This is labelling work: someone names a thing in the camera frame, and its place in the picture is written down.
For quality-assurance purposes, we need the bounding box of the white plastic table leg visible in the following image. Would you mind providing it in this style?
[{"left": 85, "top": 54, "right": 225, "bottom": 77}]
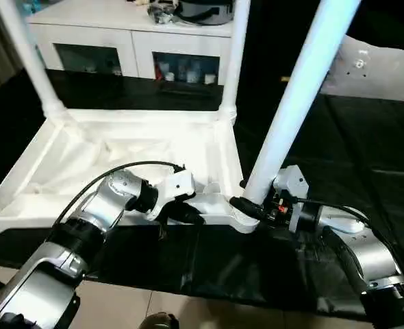
[
  {"left": 218, "top": 0, "right": 252, "bottom": 123},
  {"left": 240, "top": 0, "right": 362, "bottom": 206},
  {"left": 0, "top": 0, "right": 68, "bottom": 124}
]

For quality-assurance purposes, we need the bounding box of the white plastic table top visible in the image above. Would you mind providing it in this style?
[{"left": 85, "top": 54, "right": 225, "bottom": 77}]
[{"left": 0, "top": 108, "right": 263, "bottom": 238}]

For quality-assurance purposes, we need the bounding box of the white cabinet with glass doors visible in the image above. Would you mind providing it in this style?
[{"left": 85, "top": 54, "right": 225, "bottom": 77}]
[{"left": 25, "top": 0, "right": 236, "bottom": 86}]

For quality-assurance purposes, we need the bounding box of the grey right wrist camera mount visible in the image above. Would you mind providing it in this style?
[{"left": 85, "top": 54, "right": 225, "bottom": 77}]
[{"left": 272, "top": 164, "right": 310, "bottom": 213}]

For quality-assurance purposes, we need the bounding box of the dark clutter pile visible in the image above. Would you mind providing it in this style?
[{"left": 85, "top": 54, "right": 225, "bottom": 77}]
[{"left": 147, "top": 0, "right": 179, "bottom": 24}]

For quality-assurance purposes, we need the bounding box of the black work mat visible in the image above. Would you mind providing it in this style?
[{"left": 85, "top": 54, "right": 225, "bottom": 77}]
[{"left": 0, "top": 69, "right": 404, "bottom": 321}]

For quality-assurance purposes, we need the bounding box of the black cabinet with gold label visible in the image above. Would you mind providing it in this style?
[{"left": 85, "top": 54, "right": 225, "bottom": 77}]
[{"left": 231, "top": 0, "right": 333, "bottom": 97}]

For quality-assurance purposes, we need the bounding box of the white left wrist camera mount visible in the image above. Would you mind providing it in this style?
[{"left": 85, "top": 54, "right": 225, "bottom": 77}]
[{"left": 146, "top": 170, "right": 197, "bottom": 221}]

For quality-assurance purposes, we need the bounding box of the dark grey helmet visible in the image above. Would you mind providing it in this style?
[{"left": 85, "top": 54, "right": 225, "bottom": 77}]
[{"left": 173, "top": 0, "right": 234, "bottom": 25}]

